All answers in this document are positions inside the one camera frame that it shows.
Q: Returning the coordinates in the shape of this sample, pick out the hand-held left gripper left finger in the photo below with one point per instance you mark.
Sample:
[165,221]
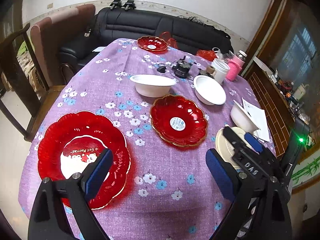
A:
[98,175]

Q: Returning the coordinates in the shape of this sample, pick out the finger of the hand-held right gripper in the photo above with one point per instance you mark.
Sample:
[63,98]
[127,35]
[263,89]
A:
[236,150]
[253,142]

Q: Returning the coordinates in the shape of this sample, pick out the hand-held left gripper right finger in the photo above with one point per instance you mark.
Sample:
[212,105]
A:
[220,175]

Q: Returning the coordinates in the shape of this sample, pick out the white paper bowl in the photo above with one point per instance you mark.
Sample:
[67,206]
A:
[150,90]
[210,90]
[240,120]

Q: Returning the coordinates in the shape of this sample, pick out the large red glass plate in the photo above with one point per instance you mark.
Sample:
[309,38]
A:
[82,127]

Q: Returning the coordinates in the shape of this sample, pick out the medium red gold-rimmed plate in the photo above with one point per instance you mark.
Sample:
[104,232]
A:
[165,120]

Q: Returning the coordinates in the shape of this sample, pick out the cream round plate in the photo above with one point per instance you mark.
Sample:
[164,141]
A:
[221,142]

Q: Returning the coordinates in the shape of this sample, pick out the white notebook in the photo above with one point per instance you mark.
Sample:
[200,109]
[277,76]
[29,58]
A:
[260,117]

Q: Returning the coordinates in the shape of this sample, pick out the wooden side cabinet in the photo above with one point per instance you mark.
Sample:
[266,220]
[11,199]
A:
[272,97]

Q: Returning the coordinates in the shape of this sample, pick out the purple floral tablecloth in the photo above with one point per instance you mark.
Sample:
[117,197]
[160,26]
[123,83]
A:
[160,172]

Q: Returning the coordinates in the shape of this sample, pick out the pink sleeved thermos bottle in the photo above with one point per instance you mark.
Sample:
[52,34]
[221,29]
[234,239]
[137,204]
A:
[233,71]

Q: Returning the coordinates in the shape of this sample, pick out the white plastic cup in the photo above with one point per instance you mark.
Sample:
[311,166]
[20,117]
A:
[220,72]

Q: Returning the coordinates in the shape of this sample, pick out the small brown tape roll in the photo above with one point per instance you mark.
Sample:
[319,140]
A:
[210,70]

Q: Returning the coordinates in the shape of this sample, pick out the clear plastic bag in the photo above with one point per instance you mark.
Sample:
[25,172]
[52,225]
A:
[222,53]

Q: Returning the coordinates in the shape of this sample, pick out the red plastic bag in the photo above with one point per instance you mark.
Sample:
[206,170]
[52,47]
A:
[166,36]
[206,54]

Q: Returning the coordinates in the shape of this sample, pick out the black power adapter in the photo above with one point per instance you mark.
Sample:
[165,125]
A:
[162,69]

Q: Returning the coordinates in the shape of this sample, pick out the black bag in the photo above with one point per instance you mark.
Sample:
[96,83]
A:
[220,32]

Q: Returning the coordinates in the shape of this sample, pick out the dark wooden chair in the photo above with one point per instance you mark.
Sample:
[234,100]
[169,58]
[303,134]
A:
[17,80]

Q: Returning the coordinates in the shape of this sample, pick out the white paper sheet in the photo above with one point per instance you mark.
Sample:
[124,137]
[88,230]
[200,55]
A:
[98,49]

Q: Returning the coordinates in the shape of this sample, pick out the patterned blanket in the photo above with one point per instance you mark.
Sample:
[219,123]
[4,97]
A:
[28,67]

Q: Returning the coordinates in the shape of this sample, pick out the small red gold-rimmed plate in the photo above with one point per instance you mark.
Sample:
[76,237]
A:
[146,42]

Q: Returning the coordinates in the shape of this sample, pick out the brown upholstered armchair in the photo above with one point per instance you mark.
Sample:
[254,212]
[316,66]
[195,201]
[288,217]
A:
[57,35]

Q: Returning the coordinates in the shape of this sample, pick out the black leather sofa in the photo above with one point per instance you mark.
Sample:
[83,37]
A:
[140,25]

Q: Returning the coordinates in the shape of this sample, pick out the black device on sofa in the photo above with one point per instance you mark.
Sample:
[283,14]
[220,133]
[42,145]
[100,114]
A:
[116,5]
[129,5]

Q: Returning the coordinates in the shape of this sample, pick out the green bamboo wall decal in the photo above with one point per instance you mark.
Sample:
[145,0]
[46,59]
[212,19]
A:
[306,171]

